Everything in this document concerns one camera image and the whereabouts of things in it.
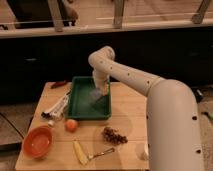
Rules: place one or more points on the bunch of dark grapes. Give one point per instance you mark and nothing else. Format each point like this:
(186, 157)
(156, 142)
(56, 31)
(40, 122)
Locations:
(112, 136)

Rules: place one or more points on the orange bowl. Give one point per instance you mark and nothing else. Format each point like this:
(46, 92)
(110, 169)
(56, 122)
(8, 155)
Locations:
(37, 143)

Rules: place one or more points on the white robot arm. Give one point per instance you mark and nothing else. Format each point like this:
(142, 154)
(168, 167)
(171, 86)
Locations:
(173, 127)

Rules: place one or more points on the green plastic tray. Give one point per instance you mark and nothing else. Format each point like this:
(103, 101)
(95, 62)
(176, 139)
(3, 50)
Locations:
(82, 105)

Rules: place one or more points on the blue sponge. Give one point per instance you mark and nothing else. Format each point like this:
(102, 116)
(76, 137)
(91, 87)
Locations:
(96, 94)

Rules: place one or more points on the white window frame rail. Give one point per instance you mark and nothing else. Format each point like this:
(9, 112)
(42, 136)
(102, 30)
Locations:
(35, 18)

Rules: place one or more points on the wooden table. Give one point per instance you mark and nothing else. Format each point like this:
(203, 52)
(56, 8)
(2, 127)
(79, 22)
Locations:
(128, 118)

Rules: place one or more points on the dark red marker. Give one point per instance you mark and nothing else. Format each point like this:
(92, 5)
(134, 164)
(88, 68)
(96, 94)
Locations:
(58, 84)

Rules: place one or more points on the small white garlic piece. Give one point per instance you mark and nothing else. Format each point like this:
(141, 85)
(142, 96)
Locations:
(51, 123)

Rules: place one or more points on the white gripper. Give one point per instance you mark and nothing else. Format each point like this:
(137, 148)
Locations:
(100, 80)

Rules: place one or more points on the orange fruit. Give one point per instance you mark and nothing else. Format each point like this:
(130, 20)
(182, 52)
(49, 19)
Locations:
(71, 125)

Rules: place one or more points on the white tube with black cap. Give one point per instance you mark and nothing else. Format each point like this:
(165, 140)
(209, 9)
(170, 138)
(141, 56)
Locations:
(57, 109)

